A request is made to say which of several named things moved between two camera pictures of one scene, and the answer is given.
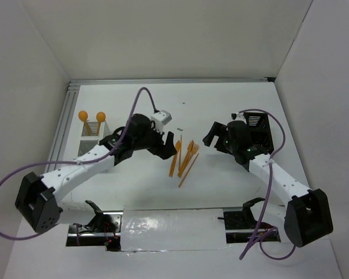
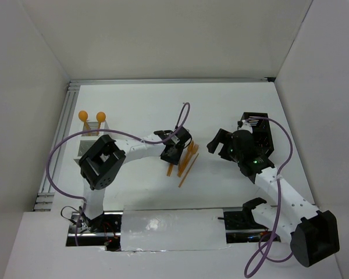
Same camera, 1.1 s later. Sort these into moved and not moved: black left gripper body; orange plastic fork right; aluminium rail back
Moved: black left gripper body
Not moved: aluminium rail back; orange plastic fork right
